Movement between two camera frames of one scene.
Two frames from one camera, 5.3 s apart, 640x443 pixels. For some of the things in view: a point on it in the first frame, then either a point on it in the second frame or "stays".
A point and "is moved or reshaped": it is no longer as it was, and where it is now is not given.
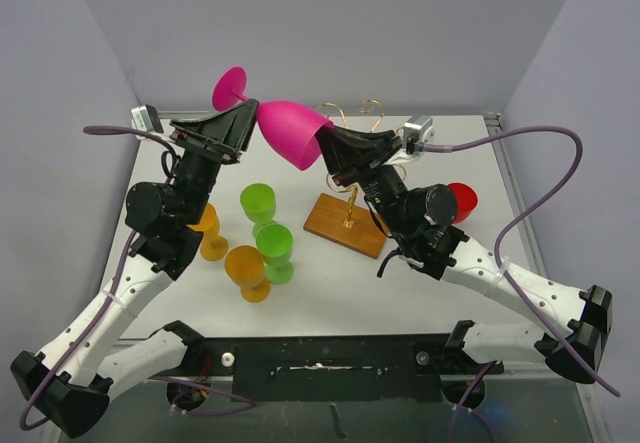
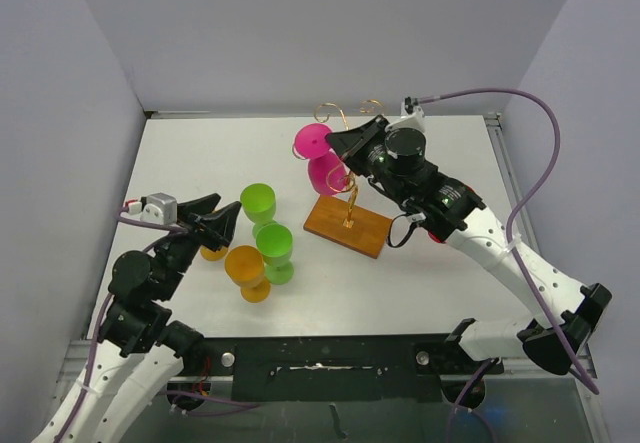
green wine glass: x=258 y=203 stays
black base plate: x=329 y=367 stays
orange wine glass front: x=245 y=267 stays
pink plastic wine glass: x=292 y=131 is moved or reshaped
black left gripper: x=231 y=129 → x=218 y=224
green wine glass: x=276 y=242 stays
